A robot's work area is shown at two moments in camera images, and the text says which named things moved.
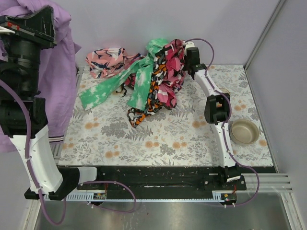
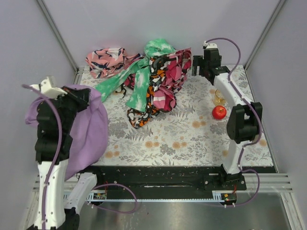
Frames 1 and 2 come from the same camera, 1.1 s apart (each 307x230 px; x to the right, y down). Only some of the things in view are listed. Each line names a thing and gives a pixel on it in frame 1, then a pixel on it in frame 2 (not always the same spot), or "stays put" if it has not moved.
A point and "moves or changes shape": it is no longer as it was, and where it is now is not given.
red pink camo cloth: [174, 72] moves or changes shape
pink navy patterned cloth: [106, 62] stays put
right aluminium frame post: [270, 21] stays put
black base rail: [165, 178] stays put
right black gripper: [192, 55] to [200, 63]
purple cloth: [58, 73] to [89, 137]
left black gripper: [28, 32] to [80, 95]
